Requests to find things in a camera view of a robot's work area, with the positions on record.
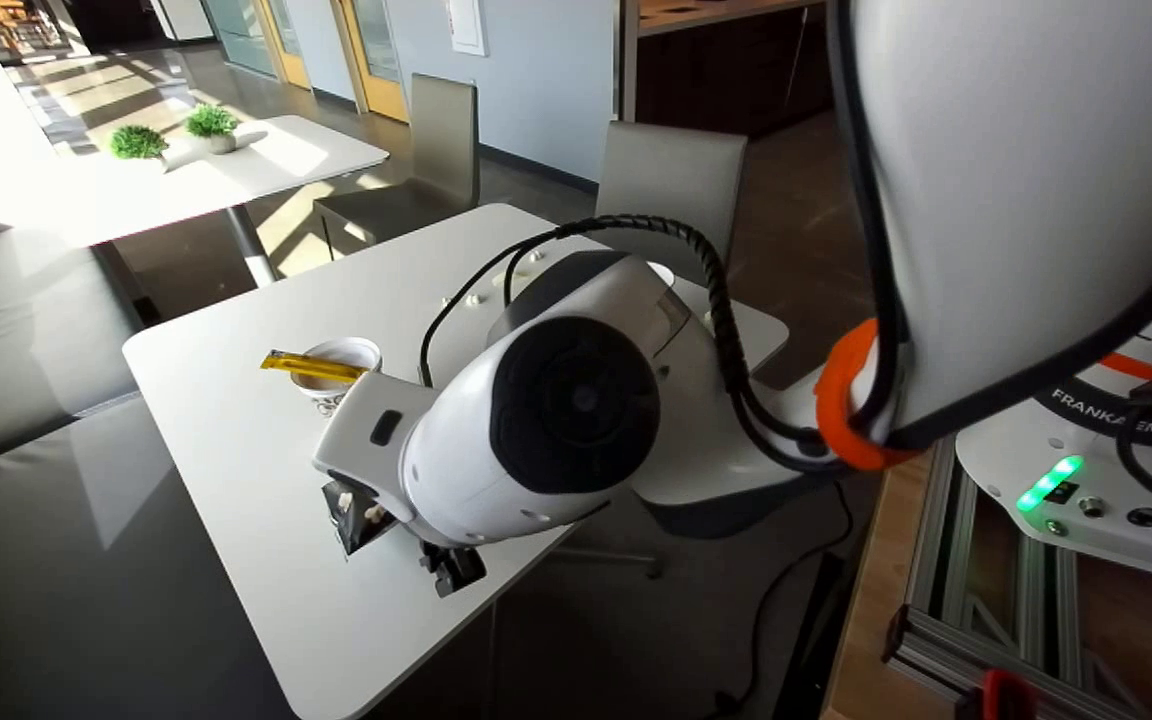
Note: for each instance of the yellow framed doors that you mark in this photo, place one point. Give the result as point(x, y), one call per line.
point(378, 52)

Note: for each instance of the small green plant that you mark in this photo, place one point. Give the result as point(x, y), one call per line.
point(136, 140)

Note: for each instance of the yellow stick packet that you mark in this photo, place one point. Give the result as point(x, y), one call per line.
point(310, 367)

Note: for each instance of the white wall paper sheet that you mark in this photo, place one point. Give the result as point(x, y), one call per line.
point(464, 26)

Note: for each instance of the wooden board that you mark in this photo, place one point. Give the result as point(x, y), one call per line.
point(869, 624)

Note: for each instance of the white table leg frame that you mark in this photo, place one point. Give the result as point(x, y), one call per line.
point(618, 563)

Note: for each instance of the white side table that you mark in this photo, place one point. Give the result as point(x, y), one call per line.
point(96, 203)

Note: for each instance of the red clamp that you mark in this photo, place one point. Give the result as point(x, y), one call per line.
point(1005, 698)

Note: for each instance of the green plant white pot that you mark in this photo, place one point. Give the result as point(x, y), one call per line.
point(215, 120)

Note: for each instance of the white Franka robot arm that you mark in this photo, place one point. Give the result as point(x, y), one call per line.
point(578, 402)

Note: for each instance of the upholstered bench seat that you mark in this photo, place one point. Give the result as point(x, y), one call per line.
point(41, 563)

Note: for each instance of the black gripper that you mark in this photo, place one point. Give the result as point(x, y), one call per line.
point(361, 515)

